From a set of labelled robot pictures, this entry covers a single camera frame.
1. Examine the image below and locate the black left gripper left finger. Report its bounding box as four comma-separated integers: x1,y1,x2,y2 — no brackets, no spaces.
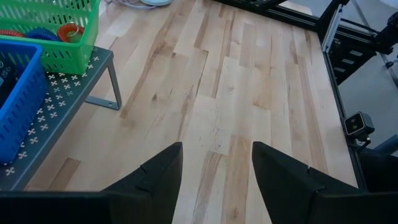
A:
0,142,184,224

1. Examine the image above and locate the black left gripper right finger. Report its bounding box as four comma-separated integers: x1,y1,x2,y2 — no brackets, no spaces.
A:
251,141,398,224

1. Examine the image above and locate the green plastic basket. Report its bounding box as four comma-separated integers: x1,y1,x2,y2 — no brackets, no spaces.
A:
0,0,101,76

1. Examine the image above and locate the blue plastic basket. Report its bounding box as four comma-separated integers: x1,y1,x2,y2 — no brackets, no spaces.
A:
0,40,48,166

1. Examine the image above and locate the red coil keychain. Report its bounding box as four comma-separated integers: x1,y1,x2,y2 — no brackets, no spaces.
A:
0,22,86,44

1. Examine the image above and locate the grey perforated metal riser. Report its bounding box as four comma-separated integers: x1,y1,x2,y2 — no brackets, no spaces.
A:
0,46,123,192

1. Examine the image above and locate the silver aluminium extrusion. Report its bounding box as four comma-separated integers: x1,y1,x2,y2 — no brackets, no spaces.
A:
321,11,342,53

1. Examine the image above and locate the black table-level camera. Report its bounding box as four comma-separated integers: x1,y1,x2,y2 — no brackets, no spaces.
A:
343,111,376,142

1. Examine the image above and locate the white camera on stand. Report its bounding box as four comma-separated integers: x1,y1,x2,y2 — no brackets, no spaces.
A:
104,0,150,10

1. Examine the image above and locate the white security camera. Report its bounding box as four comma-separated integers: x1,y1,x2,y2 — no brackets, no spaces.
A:
139,0,173,7

